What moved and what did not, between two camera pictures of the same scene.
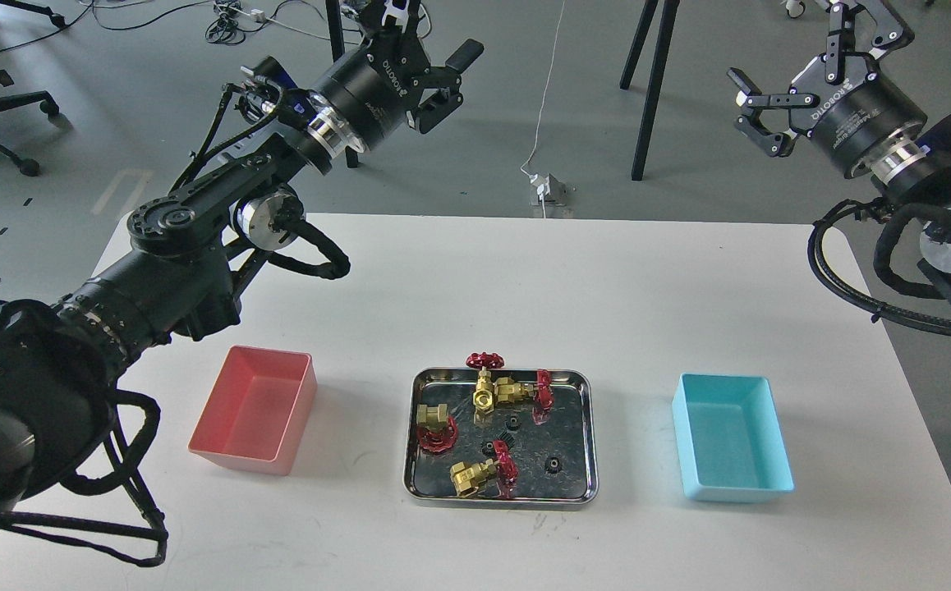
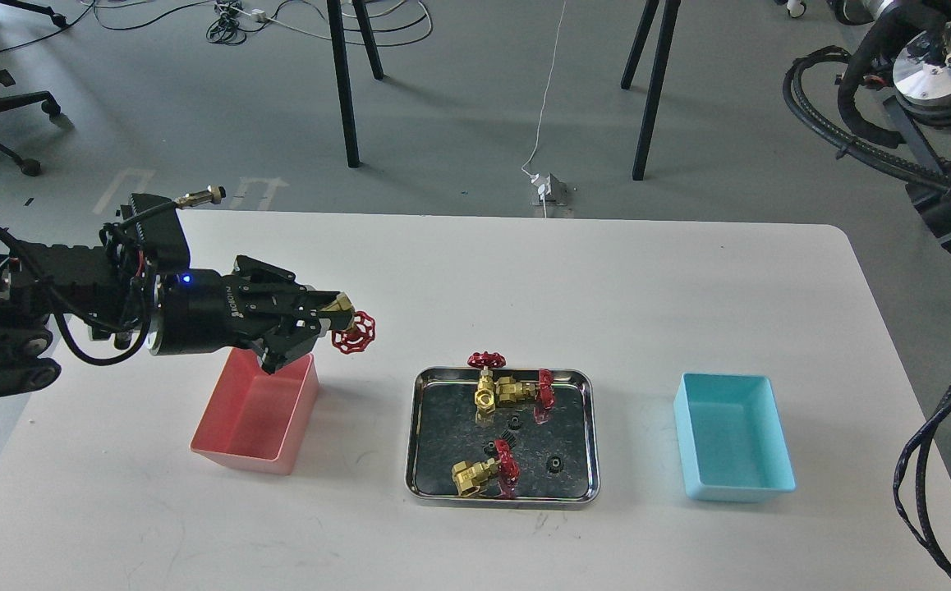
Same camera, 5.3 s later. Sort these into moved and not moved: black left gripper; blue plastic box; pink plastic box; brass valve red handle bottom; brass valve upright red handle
Moved: black left gripper
Not moved: blue plastic box; brass valve red handle bottom; pink plastic box; brass valve upright red handle
